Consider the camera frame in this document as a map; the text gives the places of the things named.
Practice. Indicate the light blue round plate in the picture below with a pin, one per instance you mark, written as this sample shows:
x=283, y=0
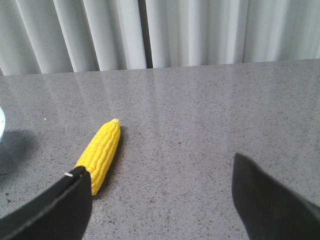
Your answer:
x=2, y=123

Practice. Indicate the white pleated curtain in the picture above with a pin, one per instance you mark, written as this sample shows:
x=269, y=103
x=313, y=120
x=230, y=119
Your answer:
x=56, y=36

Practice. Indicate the yellow corn cob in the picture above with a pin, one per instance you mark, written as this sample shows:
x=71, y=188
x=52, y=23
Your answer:
x=99, y=153

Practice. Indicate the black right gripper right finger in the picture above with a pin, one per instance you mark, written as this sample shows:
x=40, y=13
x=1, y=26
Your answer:
x=268, y=209

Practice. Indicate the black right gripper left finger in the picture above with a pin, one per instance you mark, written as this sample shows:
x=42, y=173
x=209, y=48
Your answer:
x=62, y=212

